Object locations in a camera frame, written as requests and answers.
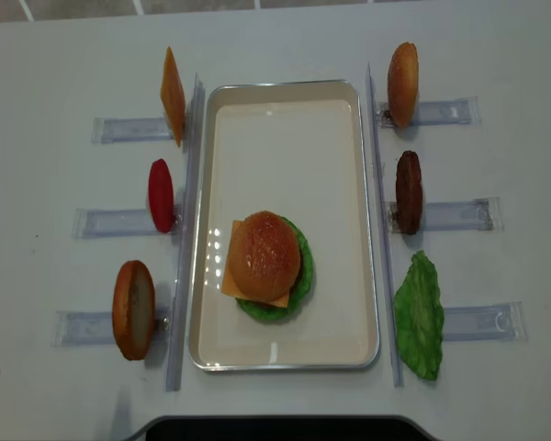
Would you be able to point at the bun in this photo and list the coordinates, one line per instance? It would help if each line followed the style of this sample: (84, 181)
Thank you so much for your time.
(264, 252)

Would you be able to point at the lettuce on burger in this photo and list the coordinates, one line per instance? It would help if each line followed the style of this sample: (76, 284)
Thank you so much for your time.
(267, 314)

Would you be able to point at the cheese slice on burger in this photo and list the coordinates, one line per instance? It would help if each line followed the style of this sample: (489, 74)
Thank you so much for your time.
(229, 275)

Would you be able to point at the red tomato slice left rack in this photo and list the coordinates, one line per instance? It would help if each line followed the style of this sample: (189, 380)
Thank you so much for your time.
(161, 196)

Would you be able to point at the brown meat patty right rack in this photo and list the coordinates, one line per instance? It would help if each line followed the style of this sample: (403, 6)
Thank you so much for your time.
(409, 198)

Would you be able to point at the green lettuce leaf right rack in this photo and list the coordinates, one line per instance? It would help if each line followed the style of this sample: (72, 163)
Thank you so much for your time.
(419, 317)

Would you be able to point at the orange cheese slice left rack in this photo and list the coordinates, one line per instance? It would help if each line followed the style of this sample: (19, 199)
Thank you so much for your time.
(173, 97)

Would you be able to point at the metal serving tray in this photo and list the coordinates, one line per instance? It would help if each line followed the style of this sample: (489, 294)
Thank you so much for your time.
(295, 149)

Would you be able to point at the bottom bun left rack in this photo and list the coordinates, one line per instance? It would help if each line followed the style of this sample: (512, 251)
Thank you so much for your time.
(133, 310)

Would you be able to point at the clear pusher track left middle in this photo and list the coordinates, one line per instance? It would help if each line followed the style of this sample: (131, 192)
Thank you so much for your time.
(101, 223)

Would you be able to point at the clear pusher track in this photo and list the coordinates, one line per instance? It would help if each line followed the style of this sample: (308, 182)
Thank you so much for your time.
(498, 322)
(107, 130)
(461, 111)
(101, 223)
(79, 328)
(479, 214)

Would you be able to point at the clear pusher track left far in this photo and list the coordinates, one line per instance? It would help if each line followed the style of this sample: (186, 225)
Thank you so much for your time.
(107, 130)

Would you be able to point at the spare top bun right rack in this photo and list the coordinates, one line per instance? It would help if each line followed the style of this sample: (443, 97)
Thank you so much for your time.
(403, 82)

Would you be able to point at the black base front edge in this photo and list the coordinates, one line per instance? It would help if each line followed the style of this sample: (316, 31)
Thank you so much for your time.
(285, 428)

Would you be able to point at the clear pusher track right middle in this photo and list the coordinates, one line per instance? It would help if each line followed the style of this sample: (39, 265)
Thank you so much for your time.
(479, 214)

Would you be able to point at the clear pusher track right far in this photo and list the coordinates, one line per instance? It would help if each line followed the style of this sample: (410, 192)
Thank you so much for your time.
(461, 111)

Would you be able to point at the clear pusher track left near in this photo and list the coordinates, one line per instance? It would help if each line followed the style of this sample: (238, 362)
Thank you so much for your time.
(79, 328)

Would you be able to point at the clear pusher track right near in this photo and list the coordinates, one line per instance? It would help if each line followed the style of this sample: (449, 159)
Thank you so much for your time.
(498, 322)

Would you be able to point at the clear long rail left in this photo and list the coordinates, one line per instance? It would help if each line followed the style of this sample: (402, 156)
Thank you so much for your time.
(188, 237)

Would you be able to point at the clear long rail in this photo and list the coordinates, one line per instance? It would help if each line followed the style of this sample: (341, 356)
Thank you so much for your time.
(188, 237)
(385, 249)

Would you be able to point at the clear long rail right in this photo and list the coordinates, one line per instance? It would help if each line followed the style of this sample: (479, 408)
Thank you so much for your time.
(385, 249)

